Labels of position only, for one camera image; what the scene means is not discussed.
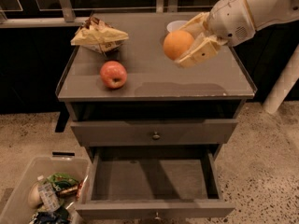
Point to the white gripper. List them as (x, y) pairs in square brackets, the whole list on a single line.
[(229, 18)]

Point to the orange fruit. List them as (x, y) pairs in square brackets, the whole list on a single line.
[(176, 43)]

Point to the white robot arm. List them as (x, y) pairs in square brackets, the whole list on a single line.
[(268, 12)]

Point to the grey drawer cabinet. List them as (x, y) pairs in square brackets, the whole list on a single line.
[(155, 89)]

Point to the brass top drawer knob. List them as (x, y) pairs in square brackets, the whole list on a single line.
[(156, 136)]

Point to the closed top drawer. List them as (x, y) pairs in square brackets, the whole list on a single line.
[(139, 132)]

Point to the open middle drawer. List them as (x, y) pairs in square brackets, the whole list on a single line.
[(152, 182)]

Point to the white bowl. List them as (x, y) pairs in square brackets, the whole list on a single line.
[(174, 25)]

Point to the white diagonal pole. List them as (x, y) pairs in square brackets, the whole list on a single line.
[(284, 84)]

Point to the red apple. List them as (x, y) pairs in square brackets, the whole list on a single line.
[(113, 75)]

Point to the yellow chip bag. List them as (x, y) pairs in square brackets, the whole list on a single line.
[(99, 36)]

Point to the brown can in bin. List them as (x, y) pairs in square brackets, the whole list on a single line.
[(68, 192)]

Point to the green snack packet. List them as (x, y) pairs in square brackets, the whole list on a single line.
[(62, 181)]

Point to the clear plastic bin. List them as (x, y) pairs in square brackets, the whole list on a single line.
[(17, 209)]

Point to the plastic water bottle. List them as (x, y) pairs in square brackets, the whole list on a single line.
[(47, 194)]

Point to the dark blue packet in bin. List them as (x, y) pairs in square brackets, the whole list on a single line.
[(60, 216)]

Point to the white round object in bin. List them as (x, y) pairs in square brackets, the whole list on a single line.
[(34, 199)]

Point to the metal railing frame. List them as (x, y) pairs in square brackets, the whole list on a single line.
[(55, 13)]

